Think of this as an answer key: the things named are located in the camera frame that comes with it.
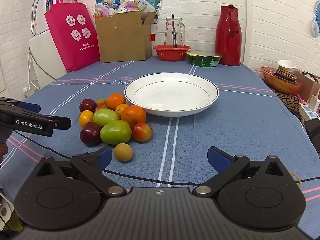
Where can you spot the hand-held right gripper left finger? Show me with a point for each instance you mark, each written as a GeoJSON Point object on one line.
{"type": "Point", "coordinates": [103, 158]}

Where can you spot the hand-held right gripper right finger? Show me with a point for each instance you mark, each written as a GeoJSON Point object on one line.
{"type": "Point", "coordinates": [217, 158]}

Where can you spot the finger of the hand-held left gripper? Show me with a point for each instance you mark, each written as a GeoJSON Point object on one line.
{"type": "Point", "coordinates": [61, 123]}
{"type": "Point", "coordinates": [30, 107]}

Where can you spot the tan longan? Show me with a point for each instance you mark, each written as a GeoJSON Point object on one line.
{"type": "Point", "coordinates": [123, 152]}

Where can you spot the dark red plum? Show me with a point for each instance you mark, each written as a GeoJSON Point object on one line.
{"type": "Point", "coordinates": [88, 105]}
{"type": "Point", "coordinates": [90, 133]}

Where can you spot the large green jujube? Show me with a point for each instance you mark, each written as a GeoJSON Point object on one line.
{"type": "Point", "coordinates": [115, 132]}
{"type": "Point", "coordinates": [105, 117]}

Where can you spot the small red plum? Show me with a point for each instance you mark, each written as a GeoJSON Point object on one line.
{"type": "Point", "coordinates": [100, 107]}

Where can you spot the red yellow plum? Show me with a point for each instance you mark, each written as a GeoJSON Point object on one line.
{"type": "Point", "coordinates": [142, 132]}

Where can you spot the small yellow-orange mandarin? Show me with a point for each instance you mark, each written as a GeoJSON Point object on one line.
{"type": "Point", "coordinates": [121, 109]}

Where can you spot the large orange with stem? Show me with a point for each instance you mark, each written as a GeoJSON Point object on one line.
{"type": "Point", "coordinates": [133, 115]}

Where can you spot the white ceramic plate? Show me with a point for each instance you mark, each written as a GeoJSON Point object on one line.
{"type": "Point", "coordinates": [172, 95]}

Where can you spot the person's left hand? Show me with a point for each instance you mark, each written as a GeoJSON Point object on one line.
{"type": "Point", "coordinates": [2, 151]}

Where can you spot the small yellow-green plum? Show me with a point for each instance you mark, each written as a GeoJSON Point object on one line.
{"type": "Point", "coordinates": [101, 101]}

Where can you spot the white appliance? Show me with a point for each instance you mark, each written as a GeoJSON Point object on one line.
{"type": "Point", "coordinates": [40, 55]}

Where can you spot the deep orange mandarin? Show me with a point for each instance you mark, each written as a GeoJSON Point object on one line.
{"type": "Point", "coordinates": [116, 100]}

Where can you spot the pink tote bag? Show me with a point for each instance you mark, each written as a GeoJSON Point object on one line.
{"type": "Point", "coordinates": [72, 45]}

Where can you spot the yellow rubber band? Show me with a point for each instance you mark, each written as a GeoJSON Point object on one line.
{"type": "Point", "coordinates": [299, 179]}

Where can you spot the brown patterned cloth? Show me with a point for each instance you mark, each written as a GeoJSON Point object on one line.
{"type": "Point", "coordinates": [290, 102]}

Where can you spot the orange patterned bowl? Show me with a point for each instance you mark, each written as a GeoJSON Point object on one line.
{"type": "Point", "coordinates": [282, 85]}

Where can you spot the black object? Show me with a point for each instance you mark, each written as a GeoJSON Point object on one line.
{"type": "Point", "coordinates": [313, 135]}

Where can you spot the green printed bowl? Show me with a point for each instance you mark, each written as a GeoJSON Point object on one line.
{"type": "Point", "coordinates": [203, 60]}

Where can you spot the red plastic basket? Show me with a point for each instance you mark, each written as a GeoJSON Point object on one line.
{"type": "Point", "coordinates": [171, 53]}

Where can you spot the small brown cardboard box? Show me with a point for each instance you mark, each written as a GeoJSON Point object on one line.
{"type": "Point", "coordinates": [307, 87]}

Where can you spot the red thermos jug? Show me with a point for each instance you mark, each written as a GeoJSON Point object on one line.
{"type": "Point", "coordinates": [228, 42]}

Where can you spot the glass pitcher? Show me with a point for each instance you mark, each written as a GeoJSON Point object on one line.
{"type": "Point", "coordinates": [169, 36]}

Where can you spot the metal utensil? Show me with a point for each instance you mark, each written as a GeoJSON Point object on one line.
{"type": "Point", "coordinates": [173, 33]}

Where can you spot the floral cloth bundle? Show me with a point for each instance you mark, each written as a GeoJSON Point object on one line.
{"type": "Point", "coordinates": [130, 5]}

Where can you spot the blue wall ornament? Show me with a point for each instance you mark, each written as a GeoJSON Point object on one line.
{"type": "Point", "coordinates": [317, 25]}

